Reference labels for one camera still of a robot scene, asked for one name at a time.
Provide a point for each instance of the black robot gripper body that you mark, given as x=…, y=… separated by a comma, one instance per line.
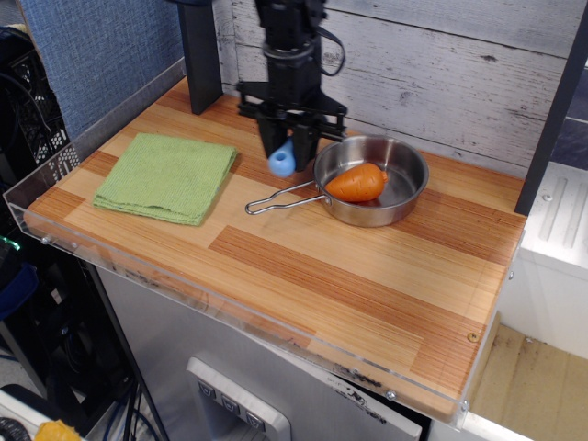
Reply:
x=292, y=93

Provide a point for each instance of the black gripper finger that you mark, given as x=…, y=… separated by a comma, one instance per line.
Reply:
x=305, y=140
x=273, y=129

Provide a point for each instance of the blue and grey toy spoon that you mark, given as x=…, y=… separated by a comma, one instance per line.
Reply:
x=282, y=162

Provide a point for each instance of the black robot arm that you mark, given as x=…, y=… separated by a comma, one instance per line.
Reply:
x=292, y=24

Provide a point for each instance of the orange toy carrot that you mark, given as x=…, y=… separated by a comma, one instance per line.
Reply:
x=362, y=183

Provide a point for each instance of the green folded cloth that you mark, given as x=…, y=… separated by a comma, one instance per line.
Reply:
x=166, y=178

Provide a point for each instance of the clear acrylic table guard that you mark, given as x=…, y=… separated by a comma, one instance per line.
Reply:
x=294, y=306

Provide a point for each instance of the black plastic crate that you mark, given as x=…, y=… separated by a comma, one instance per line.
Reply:
x=32, y=127

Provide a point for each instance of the white ribbed block right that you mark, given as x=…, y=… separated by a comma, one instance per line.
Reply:
x=557, y=223

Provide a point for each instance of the silver appliance control panel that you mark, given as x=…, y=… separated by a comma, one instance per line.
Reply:
x=245, y=416

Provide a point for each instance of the yellow object bottom left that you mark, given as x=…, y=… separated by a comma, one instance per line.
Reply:
x=56, y=431

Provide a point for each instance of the steel pan with wire handle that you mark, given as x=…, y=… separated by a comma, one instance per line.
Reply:
x=407, y=170

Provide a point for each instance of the black vertical post left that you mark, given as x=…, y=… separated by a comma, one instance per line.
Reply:
x=197, y=24

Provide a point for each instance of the black vertical post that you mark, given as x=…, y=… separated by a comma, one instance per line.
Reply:
x=569, y=80
x=197, y=24

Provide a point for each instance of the black vertical post right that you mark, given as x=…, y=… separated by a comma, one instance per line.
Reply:
x=569, y=80

